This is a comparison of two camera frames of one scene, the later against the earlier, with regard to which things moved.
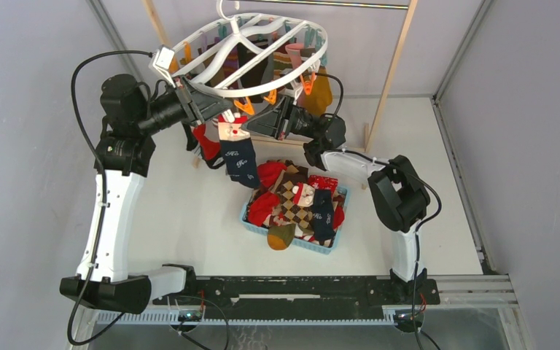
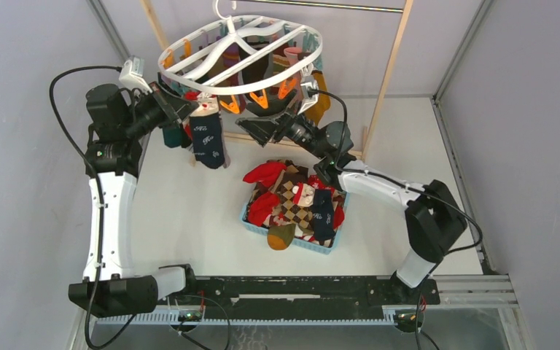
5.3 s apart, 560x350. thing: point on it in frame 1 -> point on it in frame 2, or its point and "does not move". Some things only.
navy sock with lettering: (240, 150) -> (206, 128)
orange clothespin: (272, 97) -> (262, 100)
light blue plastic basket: (327, 250) does not move
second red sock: (261, 206) does not move
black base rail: (297, 293) does not move
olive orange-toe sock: (280, 237) does not move
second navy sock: (323, 214) does not move
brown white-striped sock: (254, 75) -> (257, 70)
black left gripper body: (188, 105) -> (165, 113)
